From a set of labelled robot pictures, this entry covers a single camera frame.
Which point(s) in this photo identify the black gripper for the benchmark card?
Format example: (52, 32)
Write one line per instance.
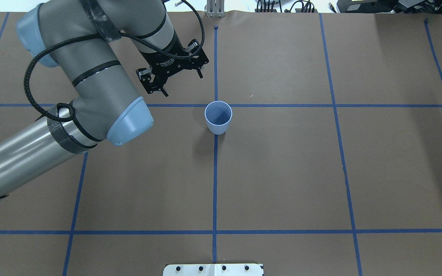
(166, 66)

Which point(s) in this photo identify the light blue plastic cup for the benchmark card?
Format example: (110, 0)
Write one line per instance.
(218, 116)

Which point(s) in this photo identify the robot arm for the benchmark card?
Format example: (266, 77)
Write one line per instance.
(76, 36)

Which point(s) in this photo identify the aluminium frame post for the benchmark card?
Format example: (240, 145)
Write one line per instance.
(215, 8)

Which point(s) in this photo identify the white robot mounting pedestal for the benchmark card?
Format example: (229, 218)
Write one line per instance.
(214, 269)

